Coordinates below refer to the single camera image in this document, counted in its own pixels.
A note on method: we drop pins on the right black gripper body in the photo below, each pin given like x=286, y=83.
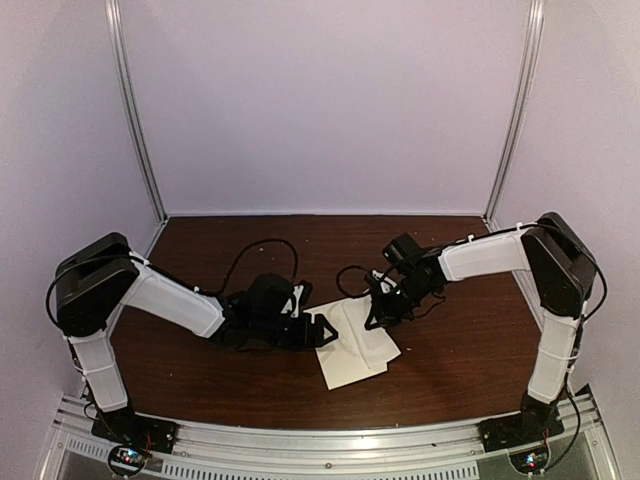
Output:
x=398, y=306

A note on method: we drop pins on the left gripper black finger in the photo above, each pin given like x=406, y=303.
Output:
x=324, y=329
x=322, y=342

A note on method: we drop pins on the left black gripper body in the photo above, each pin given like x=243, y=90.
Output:
x=294, y=339

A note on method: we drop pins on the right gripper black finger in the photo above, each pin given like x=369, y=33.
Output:
x=376, y=308
x=374, y=323

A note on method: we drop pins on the cream paper envelope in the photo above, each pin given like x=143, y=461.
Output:
x=342, y=362

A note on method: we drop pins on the white letter paper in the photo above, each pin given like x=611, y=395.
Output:
x=380, y=348

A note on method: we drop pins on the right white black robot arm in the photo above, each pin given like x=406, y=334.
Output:
x=563, y=270

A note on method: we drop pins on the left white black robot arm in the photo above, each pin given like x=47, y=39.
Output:
x=90, y=286

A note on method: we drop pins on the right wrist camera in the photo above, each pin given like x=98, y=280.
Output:
x=379, y=284

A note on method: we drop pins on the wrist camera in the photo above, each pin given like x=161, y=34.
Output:
x=298, y=299
x=379, y=284

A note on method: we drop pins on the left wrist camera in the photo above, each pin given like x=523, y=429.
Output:
x=298, y=299

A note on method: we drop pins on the front aluminium rail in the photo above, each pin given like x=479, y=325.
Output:
x=451, y=450

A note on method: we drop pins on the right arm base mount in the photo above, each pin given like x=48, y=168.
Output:
x=525, y=434

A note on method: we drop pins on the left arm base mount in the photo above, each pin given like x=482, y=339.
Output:
x=136, y=438

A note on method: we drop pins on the right aluminium frame post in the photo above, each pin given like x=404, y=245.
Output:
x=529, y=60

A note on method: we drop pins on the aluminium frame post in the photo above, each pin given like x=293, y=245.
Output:
x=529, y=60
x=133, y=119

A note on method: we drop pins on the left aluminium frame post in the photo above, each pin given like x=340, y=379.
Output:
x=133, y=119

